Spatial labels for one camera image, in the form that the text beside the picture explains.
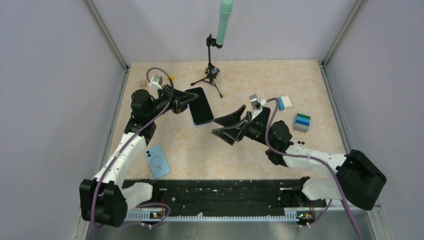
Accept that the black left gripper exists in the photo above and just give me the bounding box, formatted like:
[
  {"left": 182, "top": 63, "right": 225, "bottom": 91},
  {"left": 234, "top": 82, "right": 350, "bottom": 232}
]
[{"left": 147, "top": 83, "right": 200, "bottom": 120}]

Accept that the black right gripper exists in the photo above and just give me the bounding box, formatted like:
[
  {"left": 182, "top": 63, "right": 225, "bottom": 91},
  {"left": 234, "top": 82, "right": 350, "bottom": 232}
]
[{"left": 212, "top": 104, "right": 274, "bottom": 147}]

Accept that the black smartphone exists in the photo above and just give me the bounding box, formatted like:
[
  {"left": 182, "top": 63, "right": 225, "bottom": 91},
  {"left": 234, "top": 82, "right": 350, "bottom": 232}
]
[{"left": 184, "top": 86, "right": 215, "bottom": 126}]

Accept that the light blue phone case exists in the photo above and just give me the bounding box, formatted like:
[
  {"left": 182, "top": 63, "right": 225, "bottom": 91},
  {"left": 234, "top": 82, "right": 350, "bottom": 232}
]
[{"left": 144, "top": 145, "right": 171, "bottom": 179}]

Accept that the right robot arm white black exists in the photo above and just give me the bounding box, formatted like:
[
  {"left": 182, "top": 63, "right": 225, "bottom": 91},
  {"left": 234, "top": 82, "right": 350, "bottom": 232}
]
[{"left": 211, "top": 105, "right": 387, "bottom": 211}]

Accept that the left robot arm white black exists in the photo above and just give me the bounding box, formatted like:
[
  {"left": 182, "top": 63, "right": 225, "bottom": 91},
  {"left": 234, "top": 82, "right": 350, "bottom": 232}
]
[{"left": 79, "top": 85, "right": 199, "bottom": 227}]

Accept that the black phone case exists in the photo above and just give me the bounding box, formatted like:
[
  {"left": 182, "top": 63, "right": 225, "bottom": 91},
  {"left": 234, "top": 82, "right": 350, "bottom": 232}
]
[{"left": 253, "top": 107, "right": 271, "bottom": 127}]

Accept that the black mini tripod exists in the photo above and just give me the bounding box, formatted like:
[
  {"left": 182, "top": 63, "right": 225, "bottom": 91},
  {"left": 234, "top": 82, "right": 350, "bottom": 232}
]
[{"left": 190, "top": 34, "right": 223, "bottom": 98}]

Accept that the brown wooden cube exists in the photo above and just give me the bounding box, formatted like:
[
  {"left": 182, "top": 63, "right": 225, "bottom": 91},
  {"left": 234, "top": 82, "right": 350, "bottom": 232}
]
[{"left": 139, "top": 80, "right": 148, "bottom": 88}]

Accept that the blue white toy block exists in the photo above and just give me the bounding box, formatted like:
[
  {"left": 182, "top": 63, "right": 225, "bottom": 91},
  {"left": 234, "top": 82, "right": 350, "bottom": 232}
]
[{"left": 277, "top": 96, "right": 293, "bottom": 111}]

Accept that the green blue grey block stack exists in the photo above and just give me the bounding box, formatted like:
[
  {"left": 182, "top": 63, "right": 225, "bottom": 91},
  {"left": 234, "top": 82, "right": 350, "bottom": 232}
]
[{"left": 293, "top": 113, "right": 311, "bottom": 133}]

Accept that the mint green microphone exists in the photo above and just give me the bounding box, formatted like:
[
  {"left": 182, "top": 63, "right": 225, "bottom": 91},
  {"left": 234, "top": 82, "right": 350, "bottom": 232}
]
[{"left": 215, "top": 0, "right": 233, "bottom": 48}]

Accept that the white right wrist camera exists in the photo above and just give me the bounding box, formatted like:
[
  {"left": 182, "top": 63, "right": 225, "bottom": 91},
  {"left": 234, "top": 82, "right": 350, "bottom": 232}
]
[{"left": 249, "top": 94, "right": 267, "bottom": 111}]

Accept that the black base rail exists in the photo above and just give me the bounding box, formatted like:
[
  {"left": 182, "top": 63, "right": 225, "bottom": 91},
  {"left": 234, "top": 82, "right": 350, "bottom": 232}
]
[{"left": 115, "top": 178, "right": 332, "bottom": 223}]

